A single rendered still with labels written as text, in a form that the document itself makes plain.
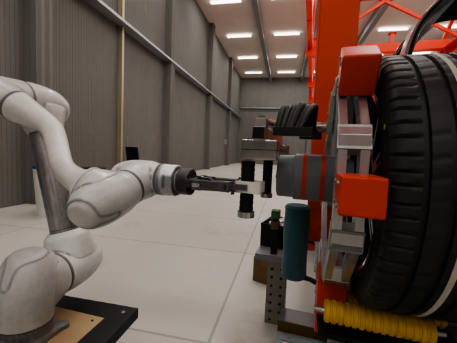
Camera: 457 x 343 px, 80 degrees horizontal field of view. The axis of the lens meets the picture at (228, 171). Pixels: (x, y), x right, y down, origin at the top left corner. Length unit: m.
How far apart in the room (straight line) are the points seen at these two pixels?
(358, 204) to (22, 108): 0.93
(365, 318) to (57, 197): 1.05
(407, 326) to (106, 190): 0.77
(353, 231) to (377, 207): 0.11
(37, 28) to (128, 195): 4.61
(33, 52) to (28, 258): 4.29
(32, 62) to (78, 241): 4.13
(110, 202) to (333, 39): 1.12
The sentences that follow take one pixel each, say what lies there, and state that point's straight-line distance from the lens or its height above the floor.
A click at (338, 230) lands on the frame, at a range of 0.61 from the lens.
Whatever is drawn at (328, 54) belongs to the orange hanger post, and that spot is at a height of 1.36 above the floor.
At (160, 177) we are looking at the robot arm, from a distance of 0.75.
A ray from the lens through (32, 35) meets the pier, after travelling 5.18.
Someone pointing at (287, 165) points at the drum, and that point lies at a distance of 0.81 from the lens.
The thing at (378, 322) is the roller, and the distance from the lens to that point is 0.83.
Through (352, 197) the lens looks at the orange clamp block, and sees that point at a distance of 0.51.
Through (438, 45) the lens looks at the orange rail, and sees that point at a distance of 7.56.
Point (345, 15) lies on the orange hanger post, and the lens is 1.42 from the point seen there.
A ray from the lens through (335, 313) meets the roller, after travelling 0.82.
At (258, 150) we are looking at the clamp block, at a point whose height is 0.92.
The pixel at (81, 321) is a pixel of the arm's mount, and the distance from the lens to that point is 1.20.
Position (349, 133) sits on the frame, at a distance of 0.59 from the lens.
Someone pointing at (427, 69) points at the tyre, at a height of 1.10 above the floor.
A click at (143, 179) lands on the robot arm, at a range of 0.75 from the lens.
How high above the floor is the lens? 0.92
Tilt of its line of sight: 4 degrees down
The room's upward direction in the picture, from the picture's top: 2 degrees clockwise
